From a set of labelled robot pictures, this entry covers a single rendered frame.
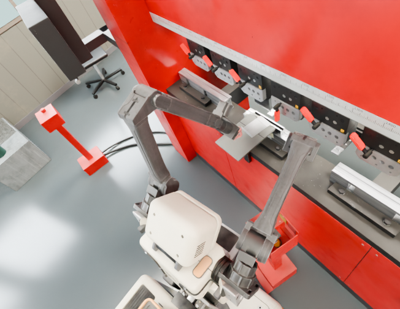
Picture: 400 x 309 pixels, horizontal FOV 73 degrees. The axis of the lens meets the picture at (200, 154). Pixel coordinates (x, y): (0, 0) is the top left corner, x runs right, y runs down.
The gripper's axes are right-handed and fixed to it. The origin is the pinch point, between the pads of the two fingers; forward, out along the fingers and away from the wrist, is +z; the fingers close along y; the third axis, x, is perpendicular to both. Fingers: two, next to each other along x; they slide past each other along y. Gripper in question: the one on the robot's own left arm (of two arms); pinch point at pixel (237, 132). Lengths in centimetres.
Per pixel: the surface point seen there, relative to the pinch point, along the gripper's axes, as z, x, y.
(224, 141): 3.1, 8.0, 5.5
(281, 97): -10.5, -23.3, -15.4
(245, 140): 7.1, 1.1, -2.5
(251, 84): -8.4, -22.5, 1.9
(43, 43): -59, 15, 100
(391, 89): -31, -35, -53
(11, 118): 14, 156, 319
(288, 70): -23.4, -31.0, -19.0
